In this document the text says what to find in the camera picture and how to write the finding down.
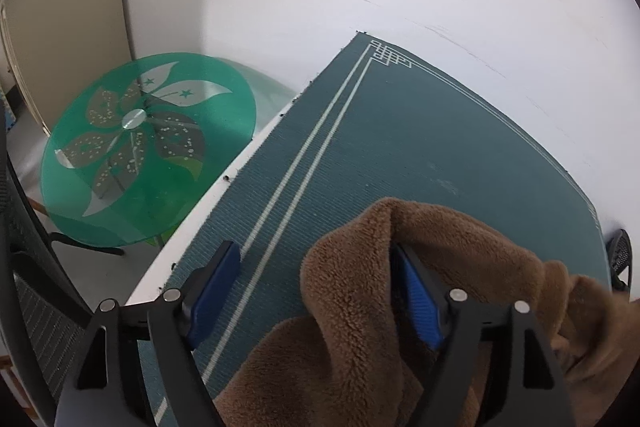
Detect black woven-back chair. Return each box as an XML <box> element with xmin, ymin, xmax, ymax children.
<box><xmin>605</xmin><ymin>228</ymin><xmax>633</xmax><ymax>293</ymax></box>

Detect brown fleece garment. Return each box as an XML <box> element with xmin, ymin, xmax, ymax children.
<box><xmin>212</xmin><ymin>197</ymin><xmax>640</xmax><ymax>427</ymax></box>

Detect teal mat with white lines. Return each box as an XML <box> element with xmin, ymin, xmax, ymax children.
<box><xmin>135</xmin><ymin>32</ymin><xmax>613</xmax><ymax>427</ymax></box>

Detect beige door frame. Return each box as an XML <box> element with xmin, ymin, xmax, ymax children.
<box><xmin>0</xmin><ymin>0</ymin><xmax>51</xmax><ymax>138</ymax></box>

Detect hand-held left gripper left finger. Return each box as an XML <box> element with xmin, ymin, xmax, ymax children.
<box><xmin>54</xmin><ymin>241</ymin><xmax>242</xmax><ymax>427</ymax></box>

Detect green round glass table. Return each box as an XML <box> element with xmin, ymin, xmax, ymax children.
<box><xmin>40</xmin><ymin>52</ymin><xmax>258</xmax><ymax>256</ymax></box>

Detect black mesh office chair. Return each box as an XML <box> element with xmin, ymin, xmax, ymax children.
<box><xmin>0</xmin><ymin>107</ymin><xmax>101</xmax><ymax>427</ymax></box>

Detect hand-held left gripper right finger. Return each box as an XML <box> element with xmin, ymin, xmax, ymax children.
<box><xmin>390</xmin><ymin>243</ymin><xmax>573</xmax><ymax>427</ymax></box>

